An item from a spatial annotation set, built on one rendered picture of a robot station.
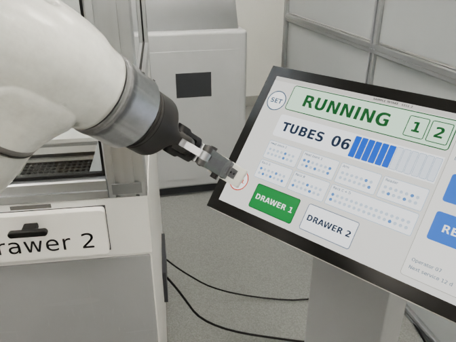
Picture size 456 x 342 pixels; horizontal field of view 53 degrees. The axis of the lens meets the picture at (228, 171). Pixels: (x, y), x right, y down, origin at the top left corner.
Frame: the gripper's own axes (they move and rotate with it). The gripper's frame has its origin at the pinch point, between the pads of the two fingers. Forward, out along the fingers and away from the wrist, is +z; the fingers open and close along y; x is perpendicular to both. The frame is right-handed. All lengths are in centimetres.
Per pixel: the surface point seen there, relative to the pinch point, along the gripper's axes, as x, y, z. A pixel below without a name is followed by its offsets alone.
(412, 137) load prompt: -19.4, -14.8, 17.3
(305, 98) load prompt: -19.0, 6.3, 17.0
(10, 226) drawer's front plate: 32, 41, 0
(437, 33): -79, 25, 95
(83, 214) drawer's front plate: 22.5, 32.4, 7.7
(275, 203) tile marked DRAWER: 0.6, 0.2, 16.9
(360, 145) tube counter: -15.0, -8.0, 17.2
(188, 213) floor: 32, 129, 155
